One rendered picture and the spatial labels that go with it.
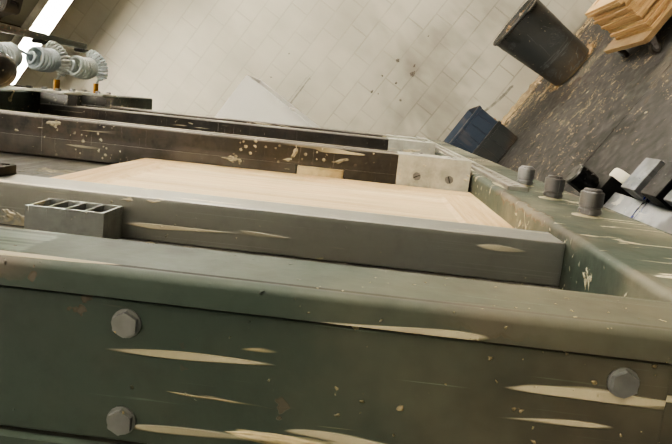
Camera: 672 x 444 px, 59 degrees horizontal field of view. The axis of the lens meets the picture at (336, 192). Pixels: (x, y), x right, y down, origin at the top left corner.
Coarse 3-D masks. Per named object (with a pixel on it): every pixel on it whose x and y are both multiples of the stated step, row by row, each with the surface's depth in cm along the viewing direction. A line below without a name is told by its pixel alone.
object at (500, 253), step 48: (0, 192) 55; (48, 192) 54; (96, 192) 54; (144, 192) 56; (192, 240) 54; (240, 240) 54; (288, 240) 54; (336, 240) 53; (384, 240) 53; (432, 240) 53; (480, 240) 53; (528, 240) 52
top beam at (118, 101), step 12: (0, 96) 147; (12, 96) 152; (24, 96) 157; (36, 96) 162; (120, 96) 220; (0, 108) 147; (12, 108) 152; (24, 108) 157; (36, 108) 163; (144, 108) 241
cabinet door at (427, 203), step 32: (160, 160) 101; (192, 192) 74; (224, 192) 76; (256, 192) 79; (288, 192) 82; (320, 192) 85; (352, 192) 88; (384, 192) 92; (416, 192) 95; (448, 192) 98; (480, 224) 70
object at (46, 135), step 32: (0, 128) 104; (32, 128) 104; (64, 128) 104; (96, 128) 103; (128, 128) 103; (160, 128) 103; (96, 160) 104; (128, 160) 104; (192, 160) 103; (224, 160) 103; (256, 160) 102; (288, 160) 102; (320, 160) 102; (352, 160) 101; (384, 160) 101; (416, 160) 101; (448, 160) 100
